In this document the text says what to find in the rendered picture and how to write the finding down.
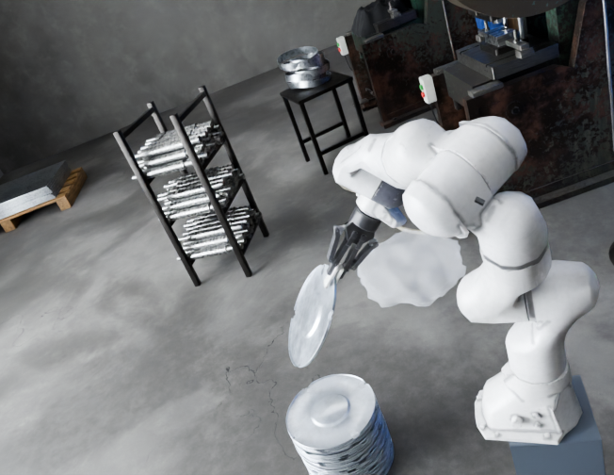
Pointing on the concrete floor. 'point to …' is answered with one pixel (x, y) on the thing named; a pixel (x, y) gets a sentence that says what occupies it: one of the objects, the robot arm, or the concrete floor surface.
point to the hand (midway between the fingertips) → (333, 275)
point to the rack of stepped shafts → (196, 186)
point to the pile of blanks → (354, 452)
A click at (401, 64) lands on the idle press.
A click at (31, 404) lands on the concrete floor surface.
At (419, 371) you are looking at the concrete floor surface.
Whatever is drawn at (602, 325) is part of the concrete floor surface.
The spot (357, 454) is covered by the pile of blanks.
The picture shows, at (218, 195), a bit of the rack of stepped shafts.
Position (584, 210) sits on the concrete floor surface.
